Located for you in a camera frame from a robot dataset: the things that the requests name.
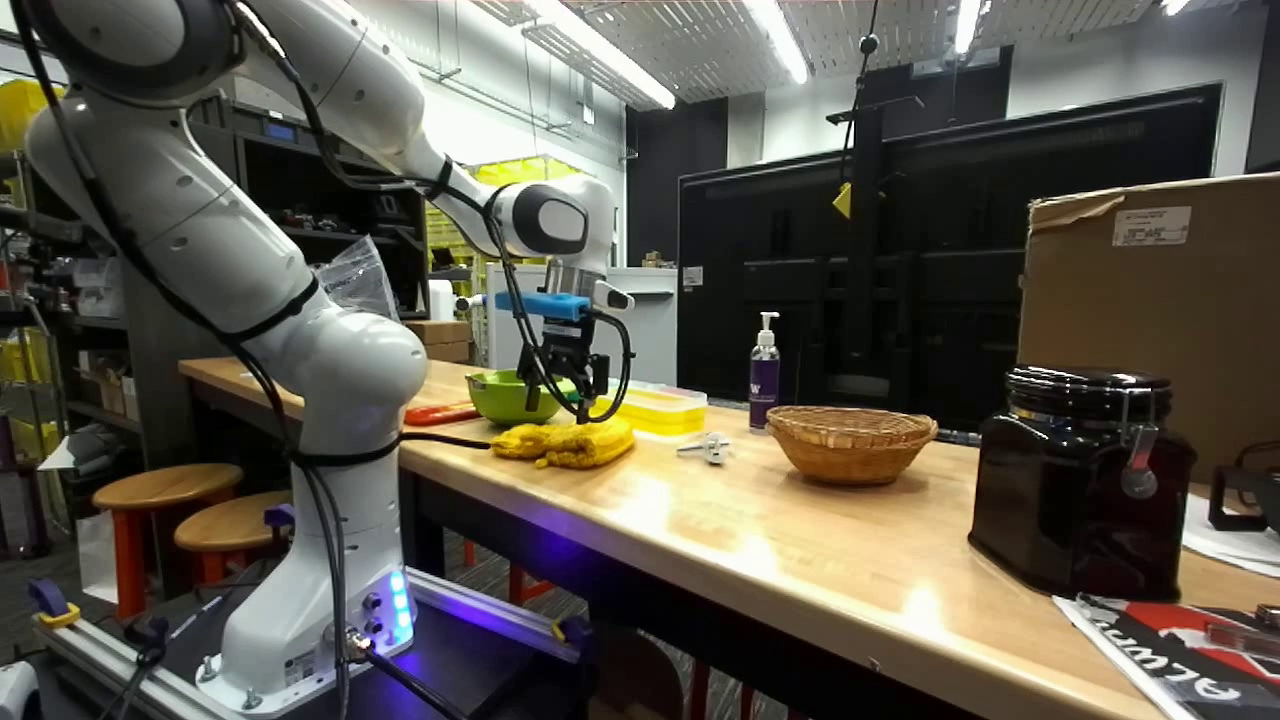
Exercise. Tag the yellow translucent container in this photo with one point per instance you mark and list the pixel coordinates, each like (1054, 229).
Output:
(659, 408)

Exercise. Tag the green plastic bowl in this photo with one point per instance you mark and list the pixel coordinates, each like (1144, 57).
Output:
(502, 398)

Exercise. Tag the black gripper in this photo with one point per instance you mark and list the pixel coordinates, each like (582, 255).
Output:
(568, 354)

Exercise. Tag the large cardboard box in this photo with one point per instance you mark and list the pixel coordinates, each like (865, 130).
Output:
(1174, 283)

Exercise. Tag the round wooden stool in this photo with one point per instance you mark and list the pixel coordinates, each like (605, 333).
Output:
(234, 530)
(132, 501)

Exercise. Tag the black glass jar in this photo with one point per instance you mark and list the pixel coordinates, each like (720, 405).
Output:
(1081, 486)

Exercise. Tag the red black magazine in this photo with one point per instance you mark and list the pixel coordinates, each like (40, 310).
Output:
(1188, 660)

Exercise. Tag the small clear plastic piece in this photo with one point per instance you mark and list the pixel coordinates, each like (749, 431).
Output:
(709, 451)

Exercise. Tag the purple soap pump bottle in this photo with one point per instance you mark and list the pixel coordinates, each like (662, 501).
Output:
(761, 375)

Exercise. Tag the yellow knitted cloth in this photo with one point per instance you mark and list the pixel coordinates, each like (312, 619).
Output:
(567, 447)

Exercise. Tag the grey cabinet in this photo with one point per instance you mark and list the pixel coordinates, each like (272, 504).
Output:
(650, 321)

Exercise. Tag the dark storage shelf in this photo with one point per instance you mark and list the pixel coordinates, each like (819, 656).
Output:
(323, 212)

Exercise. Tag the woven wicker basket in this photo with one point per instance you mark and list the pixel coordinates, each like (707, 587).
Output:
(850, 447)

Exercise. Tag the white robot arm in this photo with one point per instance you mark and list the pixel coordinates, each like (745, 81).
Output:
(343, 577)

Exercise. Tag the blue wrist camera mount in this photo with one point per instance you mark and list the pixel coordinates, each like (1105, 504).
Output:
(550, 306)

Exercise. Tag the red flat lid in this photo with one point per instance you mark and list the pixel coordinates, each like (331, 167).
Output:
(437, 415)

